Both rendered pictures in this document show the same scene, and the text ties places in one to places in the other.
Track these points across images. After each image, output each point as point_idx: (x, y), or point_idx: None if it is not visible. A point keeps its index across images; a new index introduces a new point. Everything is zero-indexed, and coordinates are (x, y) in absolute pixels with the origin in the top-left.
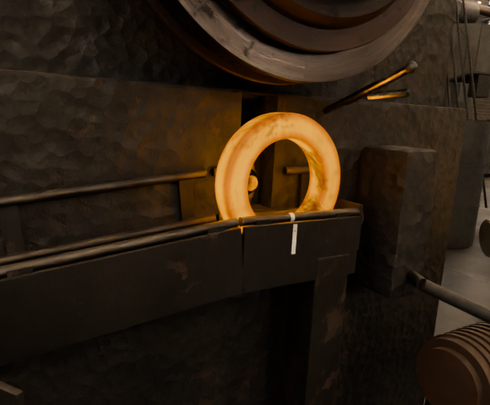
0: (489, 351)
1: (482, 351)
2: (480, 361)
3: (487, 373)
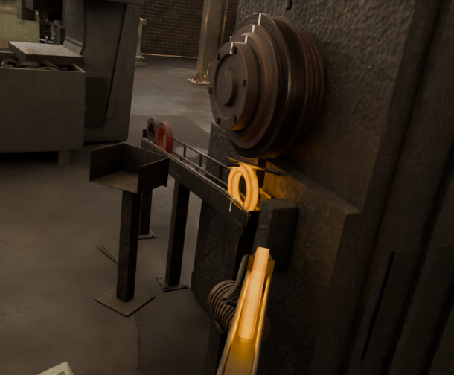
0: (222, 287)
1: (222, 284)
2: (218, 284)
3: (214, 288)
